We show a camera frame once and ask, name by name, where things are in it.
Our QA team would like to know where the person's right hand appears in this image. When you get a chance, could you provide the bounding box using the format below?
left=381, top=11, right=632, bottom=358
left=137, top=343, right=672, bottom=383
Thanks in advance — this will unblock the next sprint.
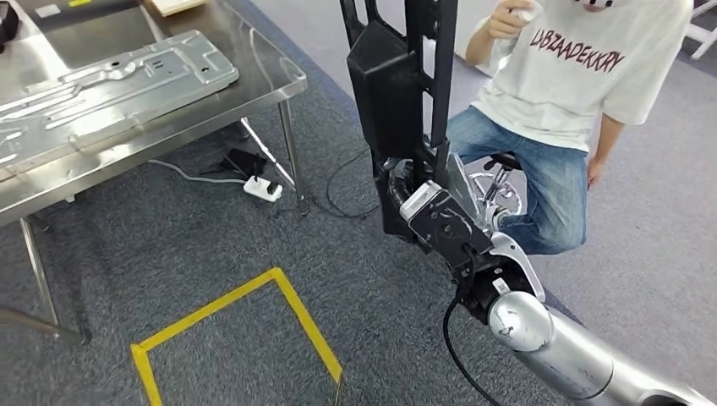
left=485, top=0, right=542, bottom=41

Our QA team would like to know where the person's left hand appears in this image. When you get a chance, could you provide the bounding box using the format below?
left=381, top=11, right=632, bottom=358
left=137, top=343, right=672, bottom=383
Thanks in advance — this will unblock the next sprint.
left=586, top=159, right=606, bottom=191

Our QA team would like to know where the small white object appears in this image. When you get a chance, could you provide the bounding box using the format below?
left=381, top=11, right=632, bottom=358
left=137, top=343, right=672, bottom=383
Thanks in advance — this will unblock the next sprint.
left=512, top=0, right=545, bottom=23

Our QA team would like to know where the black plastic car part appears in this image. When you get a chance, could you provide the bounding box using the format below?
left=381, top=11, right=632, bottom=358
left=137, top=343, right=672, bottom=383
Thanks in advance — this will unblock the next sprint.
left=338, top=0, right=460, bottom=248

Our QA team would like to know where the stainless steel workbench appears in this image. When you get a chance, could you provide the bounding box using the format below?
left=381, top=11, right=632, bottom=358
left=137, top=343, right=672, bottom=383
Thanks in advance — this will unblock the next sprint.
left=0, top=0, right=309, bottom=337

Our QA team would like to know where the person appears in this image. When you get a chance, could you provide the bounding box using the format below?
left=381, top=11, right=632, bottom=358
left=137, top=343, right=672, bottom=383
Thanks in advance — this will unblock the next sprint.
left=446, top=0, right=696, bottom=256

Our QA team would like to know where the black stool chrome base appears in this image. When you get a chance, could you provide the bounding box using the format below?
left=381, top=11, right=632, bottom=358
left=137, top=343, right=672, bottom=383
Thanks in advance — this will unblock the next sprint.
left=469, top=151, right=525, bottom=218

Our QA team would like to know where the black power adapter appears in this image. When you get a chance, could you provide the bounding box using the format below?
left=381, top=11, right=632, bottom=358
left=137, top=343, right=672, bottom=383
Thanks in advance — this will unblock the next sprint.
left=220, top=147, right=270, bottom=180

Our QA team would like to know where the white power strip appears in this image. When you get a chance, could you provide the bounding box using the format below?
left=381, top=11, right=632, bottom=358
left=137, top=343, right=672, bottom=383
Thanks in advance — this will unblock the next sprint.
left=243, top=174, right=285, bottom=205

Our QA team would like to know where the yellow floor tape square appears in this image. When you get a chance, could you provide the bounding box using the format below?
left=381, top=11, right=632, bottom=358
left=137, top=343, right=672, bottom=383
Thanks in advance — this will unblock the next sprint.
left=130, top=266, right=344, bottom=406

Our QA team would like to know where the stamped metal panel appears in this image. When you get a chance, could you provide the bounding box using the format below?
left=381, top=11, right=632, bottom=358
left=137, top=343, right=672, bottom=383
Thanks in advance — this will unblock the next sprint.
left=0, top=29, right=241, bottom=182

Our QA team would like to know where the grey equipment case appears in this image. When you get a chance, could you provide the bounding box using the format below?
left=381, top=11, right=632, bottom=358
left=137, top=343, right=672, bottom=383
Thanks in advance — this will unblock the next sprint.
left=22, top=0, right=151, bottom=35

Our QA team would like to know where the small steel table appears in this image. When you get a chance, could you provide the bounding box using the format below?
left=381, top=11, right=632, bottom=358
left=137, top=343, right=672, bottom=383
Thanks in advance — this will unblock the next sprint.
left=0, top=304, right=92, bottom=346

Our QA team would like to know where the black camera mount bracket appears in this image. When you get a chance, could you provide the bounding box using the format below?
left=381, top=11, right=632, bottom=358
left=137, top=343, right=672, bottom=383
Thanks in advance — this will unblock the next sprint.
left=407, top=190, right=495, bottom=272

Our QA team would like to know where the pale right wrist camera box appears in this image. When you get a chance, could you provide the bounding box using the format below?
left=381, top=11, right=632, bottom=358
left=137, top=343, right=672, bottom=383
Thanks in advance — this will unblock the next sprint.
left=399, top=180, right=446, bottom=222

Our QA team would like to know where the white frame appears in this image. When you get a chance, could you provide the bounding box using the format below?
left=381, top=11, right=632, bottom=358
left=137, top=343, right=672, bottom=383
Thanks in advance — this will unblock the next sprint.
left=685, top=0, right=717, bottom=61

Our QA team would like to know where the thin black floor cable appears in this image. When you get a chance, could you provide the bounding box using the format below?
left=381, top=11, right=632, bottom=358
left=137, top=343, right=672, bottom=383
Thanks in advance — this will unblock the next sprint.
left=324, top=145, right=382, bottom=221

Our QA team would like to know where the white power cable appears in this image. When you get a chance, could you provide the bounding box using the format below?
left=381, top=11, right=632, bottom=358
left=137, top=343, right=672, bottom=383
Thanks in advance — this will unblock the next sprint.
left=147, top=159, right=248, bottom=187

